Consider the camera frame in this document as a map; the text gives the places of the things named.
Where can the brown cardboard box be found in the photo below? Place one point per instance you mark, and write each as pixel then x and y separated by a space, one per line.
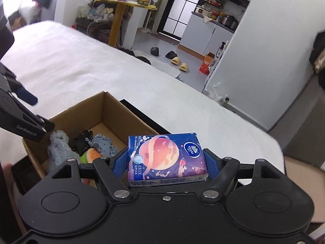
pixel 111 111

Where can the pile of household clutter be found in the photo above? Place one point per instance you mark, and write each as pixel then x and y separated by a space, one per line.
pixel 96 11

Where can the black fabric item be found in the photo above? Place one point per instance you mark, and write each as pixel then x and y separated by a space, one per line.
pixel 80 141

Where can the orange burger plush toy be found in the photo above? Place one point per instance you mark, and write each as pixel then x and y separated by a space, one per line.
pixel 88 155

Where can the dark suitcase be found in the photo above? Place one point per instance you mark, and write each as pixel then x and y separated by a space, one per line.
pixel 94 30

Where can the dark doormat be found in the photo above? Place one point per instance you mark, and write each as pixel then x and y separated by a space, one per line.
pixel 165 37

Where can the clear plastic bag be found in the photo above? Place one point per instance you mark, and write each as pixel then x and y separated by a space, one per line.
pixel 217 92

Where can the white floor mat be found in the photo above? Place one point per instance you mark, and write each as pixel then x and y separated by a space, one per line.
pixel 165 67

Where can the white plush cushion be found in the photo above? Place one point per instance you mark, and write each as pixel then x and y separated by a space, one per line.
pixel 30 14

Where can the planet print tissue packet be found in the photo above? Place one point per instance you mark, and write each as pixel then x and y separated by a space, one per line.
pixel 167 157

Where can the hanging clothes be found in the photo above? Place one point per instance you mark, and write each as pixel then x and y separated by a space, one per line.
pixel 318 58

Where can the white kitchen cabinet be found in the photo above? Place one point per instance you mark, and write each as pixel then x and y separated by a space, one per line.
pixel 200 35

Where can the blue-grey plush toy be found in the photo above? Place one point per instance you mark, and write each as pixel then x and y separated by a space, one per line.
pixel 102 144

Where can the black slipper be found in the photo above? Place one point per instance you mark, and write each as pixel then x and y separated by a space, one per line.
pixel 155 51
pixel 171 54

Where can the black framed glass door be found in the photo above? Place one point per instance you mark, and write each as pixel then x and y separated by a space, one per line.
pixel 180 10

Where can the yellow round table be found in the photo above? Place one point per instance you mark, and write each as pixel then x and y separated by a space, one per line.
pixel 119 20

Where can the grey fluffy sock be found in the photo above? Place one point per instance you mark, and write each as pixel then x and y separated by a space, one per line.
pixel 58 148

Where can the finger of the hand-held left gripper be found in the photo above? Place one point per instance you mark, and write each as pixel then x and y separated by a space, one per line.
pixel 35 127
pixel 28 97

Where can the orange cardboard box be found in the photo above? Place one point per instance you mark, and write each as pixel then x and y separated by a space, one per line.
pixel 205 64

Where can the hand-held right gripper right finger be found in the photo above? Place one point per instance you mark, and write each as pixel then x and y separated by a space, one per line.
pixel 212 163

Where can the kitchen counter clutter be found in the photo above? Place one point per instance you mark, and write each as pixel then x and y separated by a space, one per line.
pixel 218 12

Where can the white fan stand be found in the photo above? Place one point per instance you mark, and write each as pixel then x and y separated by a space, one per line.
pixel 148 25

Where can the black tray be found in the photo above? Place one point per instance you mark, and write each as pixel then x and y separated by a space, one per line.
pixel 142 114

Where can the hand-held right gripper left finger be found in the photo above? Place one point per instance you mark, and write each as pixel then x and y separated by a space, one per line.
pixel 119 164

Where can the black spray bottle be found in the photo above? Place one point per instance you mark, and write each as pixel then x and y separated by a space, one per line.
pixel 221 48

